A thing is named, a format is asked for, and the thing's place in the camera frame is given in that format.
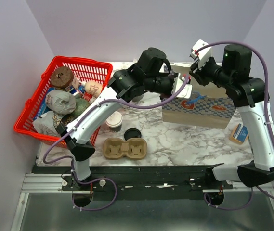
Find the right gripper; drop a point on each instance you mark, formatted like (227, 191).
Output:
(199, 73)

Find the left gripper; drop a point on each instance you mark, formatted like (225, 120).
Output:
(172, 81)

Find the blue checkered paper bag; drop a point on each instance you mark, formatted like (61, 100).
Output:
(209, 106)

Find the black plastic cup lid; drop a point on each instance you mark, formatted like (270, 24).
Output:
(132, 133)

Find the white plastic cup lid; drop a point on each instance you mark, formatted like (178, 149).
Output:
(115, 118)

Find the black paper coffee cup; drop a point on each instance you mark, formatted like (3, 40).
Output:
(115, 128)

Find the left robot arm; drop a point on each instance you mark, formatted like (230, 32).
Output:
(123, 86)

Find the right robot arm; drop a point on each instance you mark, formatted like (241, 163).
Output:
(250, 96)

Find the cardboard cup carrier tray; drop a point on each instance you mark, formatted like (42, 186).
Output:
(116, 148)

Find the beige drink bottle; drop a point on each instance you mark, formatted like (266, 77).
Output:
(92, 88)

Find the red plastic basket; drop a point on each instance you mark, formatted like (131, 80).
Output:
(83, 68)

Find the red blue drink can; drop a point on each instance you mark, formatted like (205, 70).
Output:
(76, 88)

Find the green melon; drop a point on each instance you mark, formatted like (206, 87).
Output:
(81, 106)

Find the brown round bread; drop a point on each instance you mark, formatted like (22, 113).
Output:
(62, 78)

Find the black ice cream tub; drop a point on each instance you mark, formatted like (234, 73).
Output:
(66, 120)

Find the grey paper food bag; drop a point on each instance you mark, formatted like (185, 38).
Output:
(61, 102)

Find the white printed food bag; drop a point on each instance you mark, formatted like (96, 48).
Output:
(47, 123)

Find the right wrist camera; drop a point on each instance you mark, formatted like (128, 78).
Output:
(202, 56)

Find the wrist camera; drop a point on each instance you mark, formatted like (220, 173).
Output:
(202, 56)
(182, 87)

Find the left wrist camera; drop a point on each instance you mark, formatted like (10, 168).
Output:
(182, 87)

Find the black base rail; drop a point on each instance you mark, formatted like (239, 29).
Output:
(138, 183)

